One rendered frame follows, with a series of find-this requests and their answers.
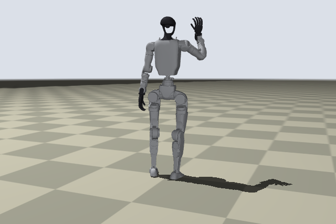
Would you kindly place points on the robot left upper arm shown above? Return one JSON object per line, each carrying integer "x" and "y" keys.
{"x": 148, "y": 57}

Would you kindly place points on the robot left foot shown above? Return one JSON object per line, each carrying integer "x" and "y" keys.
{"x": 153, "y": 171}

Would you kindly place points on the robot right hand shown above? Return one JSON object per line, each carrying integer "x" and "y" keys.
{"x": 198, "y": 27}

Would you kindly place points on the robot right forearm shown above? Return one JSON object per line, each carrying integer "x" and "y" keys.
{"x": 201, "y": 46}

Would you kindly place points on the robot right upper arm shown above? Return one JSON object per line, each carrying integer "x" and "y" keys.
{"x": 185, "y": 45}

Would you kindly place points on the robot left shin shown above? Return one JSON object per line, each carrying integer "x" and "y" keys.
{"x": 153, "y": 149}

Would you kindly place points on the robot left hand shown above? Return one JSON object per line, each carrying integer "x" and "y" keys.
{"x": 141, "y": 99}

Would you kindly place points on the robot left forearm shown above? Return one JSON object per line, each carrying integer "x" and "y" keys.
{"x": 144, "y": 80}

